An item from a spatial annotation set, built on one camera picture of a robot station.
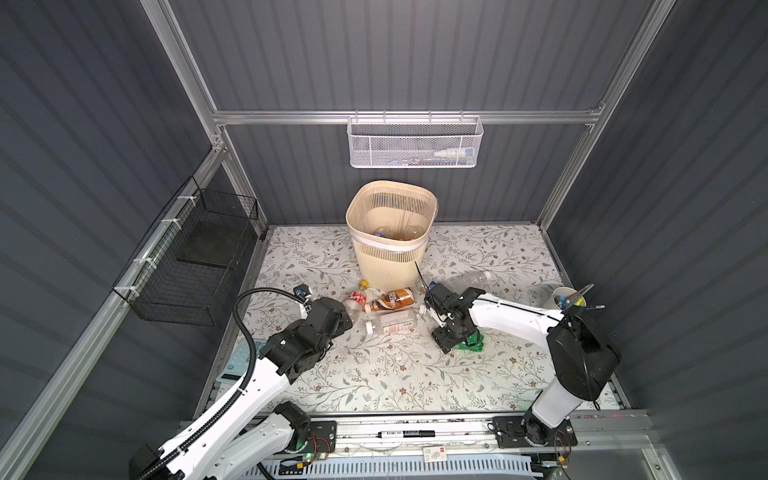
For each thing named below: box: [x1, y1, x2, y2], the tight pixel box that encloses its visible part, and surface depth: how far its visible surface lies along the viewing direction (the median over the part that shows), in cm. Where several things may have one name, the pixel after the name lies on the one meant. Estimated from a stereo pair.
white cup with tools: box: [552, 283, 595, 310], surface depth 90 cm
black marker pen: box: [376, 430, 437, 438], surface depth 75 cm
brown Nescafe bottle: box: [364, 287, 415, 313], surface depth 96 cm
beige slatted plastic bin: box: [345, 180, 438, 292], surface depth 95 cm
